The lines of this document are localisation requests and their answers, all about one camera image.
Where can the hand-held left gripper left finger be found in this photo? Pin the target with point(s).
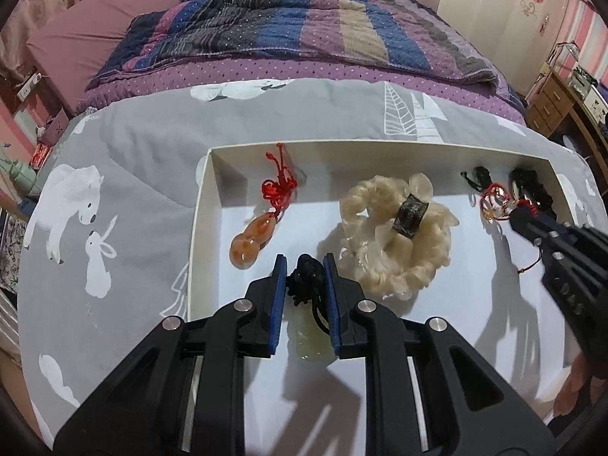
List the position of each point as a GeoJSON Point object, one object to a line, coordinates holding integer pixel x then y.
{"type": "Point", "coordinates": [279, 304]}

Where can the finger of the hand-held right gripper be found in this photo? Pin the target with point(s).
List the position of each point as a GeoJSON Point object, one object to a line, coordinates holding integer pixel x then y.
{"type": "Point", "coordinates": [584, 235]}
{"type": "Point", "coordinates": [527, 225]}

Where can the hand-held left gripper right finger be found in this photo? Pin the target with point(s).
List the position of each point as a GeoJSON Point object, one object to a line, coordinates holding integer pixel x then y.
{"type": "Point", "coordinates": [332, 304]}

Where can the white cardboard tray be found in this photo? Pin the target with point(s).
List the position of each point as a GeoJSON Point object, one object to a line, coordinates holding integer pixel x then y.
{"type": "Point", "coordinates": [451, 294]}

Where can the cream braided hair scrunchie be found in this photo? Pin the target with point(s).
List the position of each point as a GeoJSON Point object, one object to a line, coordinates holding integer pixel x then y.
{"type": "Point", "coordinates": [370, 199]}

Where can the person's right hand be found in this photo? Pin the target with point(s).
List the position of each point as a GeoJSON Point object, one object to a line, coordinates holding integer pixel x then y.
{"type": "Point", "coordinates": [577, 384]}

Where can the wooden desk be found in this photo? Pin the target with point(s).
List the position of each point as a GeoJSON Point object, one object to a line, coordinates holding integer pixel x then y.
{"type": "Point", "coordinates": [546, 99]}

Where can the white box on desk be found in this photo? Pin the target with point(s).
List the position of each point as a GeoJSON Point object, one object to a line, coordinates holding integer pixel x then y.
{"type": "Point", "coordinates": [596, 102]}

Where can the grey animal print bedsheet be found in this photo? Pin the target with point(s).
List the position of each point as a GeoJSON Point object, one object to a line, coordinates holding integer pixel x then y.
{"type": "Point", "coordinates": [142, 152]}

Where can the white wardrobe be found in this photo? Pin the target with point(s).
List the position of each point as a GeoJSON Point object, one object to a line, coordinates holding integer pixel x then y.
{"type": "Point", "coordinates": [484, 4]}

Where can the striped purple blue quilt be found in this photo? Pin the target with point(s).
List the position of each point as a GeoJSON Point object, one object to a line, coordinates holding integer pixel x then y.
{"type": "Point", "coordinates": [285, 33]}

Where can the green bottle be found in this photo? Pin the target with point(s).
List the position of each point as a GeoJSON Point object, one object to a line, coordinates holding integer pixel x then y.
{"type": "Point", "coordinates": [19, 173]}

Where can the pink folded mattress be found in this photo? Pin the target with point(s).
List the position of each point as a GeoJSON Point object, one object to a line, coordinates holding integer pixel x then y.
{"type": "Point", "coordinates": [95, 33]}

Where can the white power strip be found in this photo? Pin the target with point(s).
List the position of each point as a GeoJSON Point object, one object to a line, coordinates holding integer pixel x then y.
{"type": "Point", "coordinates": [28, 84]}

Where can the pink patterned curtain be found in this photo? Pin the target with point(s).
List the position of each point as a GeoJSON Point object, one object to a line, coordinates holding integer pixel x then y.
{"type": "Point", "coordinates": [23, 9]}

